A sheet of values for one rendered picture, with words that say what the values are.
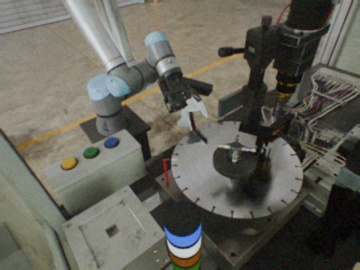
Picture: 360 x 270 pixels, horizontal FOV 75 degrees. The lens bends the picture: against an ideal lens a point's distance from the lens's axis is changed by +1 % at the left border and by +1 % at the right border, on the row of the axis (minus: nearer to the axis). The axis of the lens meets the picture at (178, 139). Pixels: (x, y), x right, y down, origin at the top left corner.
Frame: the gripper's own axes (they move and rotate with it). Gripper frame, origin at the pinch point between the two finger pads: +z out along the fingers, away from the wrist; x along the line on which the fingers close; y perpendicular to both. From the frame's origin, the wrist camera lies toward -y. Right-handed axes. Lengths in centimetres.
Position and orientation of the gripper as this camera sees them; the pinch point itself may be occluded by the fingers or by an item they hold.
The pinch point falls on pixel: (202, 126)
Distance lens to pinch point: 74.4
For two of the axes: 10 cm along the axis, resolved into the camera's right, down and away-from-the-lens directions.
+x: 2.0, -2.9, -9.4
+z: 4.0, 9.0, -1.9
